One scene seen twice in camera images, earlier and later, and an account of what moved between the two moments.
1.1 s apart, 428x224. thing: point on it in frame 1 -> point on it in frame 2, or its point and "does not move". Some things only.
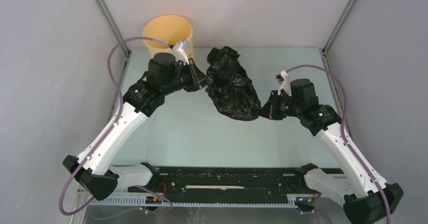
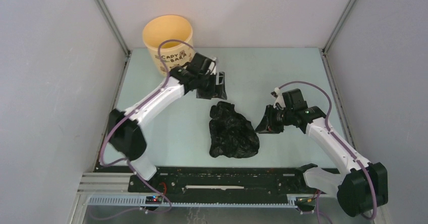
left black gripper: (199, 79) -> (220, 90)
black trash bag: (230, 87) -> (231, 134)
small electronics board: (153, 200) does not move
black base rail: (226, 181) does not move
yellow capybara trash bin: (161, 33) does not move
